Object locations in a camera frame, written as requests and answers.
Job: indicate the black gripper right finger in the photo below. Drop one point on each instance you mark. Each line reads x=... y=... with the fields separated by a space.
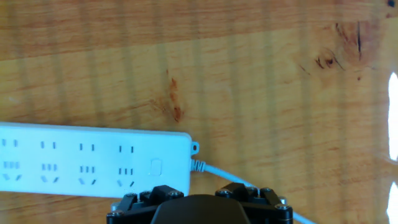
x=267 y=202

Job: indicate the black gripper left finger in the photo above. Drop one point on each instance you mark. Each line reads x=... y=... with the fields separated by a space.
x=136 y=202

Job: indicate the white power strip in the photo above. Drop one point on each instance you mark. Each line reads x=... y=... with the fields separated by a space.
x=93 y=158

